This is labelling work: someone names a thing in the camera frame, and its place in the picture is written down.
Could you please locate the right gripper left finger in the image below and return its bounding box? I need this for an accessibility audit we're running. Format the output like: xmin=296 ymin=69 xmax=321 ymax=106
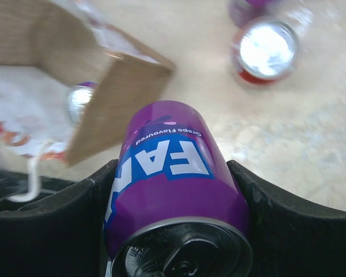
xmin=0 ymin=160 xmax=117 ymax=276

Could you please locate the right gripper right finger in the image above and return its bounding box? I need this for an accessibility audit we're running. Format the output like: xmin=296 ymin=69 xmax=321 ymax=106
xmin=227 ymin=160 xmax=346 ymax=277

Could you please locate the purple soda can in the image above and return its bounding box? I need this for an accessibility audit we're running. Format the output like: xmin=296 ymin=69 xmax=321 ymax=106
xmin=103 ymin=100 xmax=253 ymax=276
xmin=66 ymin=81 xmax=97 ymax=125

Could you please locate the purple soda can front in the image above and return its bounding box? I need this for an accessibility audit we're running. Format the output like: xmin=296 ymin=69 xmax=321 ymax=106
xmin=66 ymin=81 xmax=97 ymax=125

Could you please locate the red soda can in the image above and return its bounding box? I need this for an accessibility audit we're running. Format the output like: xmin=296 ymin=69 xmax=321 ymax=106
xmin=231 ymin=17 xmax=300 ymax=86

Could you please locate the patterned canvas tote bag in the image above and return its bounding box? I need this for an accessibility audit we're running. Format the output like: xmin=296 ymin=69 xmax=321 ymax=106
xmin=0 ymin=1 xmax=175 ymax=203

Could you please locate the purple Fanta can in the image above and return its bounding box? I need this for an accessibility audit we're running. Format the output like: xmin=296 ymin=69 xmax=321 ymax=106
xmin=228 ymin=0 xmax=274 ymax=28

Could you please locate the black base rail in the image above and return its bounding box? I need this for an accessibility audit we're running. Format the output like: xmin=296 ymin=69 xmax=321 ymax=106
xmin=0 ymin=169 xmax=75 ymax=212

